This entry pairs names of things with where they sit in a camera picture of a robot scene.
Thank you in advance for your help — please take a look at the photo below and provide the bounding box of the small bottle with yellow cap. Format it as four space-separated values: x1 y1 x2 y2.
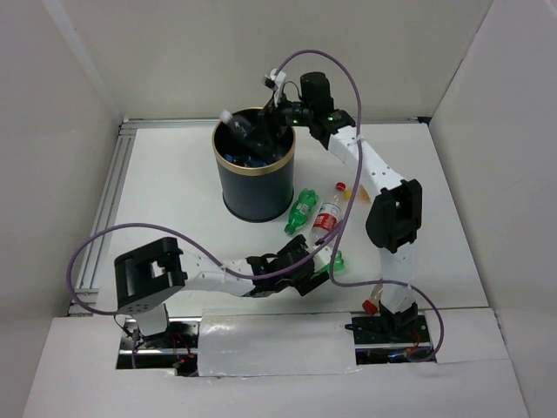
343 185 370 202

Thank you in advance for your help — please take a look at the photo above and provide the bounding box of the dark bin with gold rim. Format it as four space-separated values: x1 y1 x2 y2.
211 108 296 223

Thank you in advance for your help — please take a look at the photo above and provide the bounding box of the clear bottle with red label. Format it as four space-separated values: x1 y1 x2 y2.
310 182 346 246

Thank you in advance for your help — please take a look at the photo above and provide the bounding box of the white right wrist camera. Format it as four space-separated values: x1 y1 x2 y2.
263 68 286 107

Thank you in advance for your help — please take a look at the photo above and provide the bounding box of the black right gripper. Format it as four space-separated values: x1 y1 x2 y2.
246 85 314 147

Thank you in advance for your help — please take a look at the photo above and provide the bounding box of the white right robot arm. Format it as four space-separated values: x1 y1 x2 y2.
253 69 422 341

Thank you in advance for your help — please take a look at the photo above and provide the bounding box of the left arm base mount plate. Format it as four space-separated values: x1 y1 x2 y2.
116 317 201 378

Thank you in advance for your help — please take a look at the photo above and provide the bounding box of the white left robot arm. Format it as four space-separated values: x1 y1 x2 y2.
114 234 332 348

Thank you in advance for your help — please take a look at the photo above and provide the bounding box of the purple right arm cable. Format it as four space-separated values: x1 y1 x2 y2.
272 50 445 363

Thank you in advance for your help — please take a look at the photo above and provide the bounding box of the clear bottle with blue label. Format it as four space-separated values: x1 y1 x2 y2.
224 154 267 168

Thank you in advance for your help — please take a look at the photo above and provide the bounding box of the green bottle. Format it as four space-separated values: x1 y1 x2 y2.
315 251 346 273
284 188 319 236

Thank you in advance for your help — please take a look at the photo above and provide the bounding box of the aluminium frame rail left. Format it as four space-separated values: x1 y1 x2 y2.
74 122 137 308

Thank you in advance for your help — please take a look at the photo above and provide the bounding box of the small bottle with red cap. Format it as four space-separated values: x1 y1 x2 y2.
362 284 383 315

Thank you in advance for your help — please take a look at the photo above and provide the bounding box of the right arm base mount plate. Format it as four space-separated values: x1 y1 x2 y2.
344 305 435 366

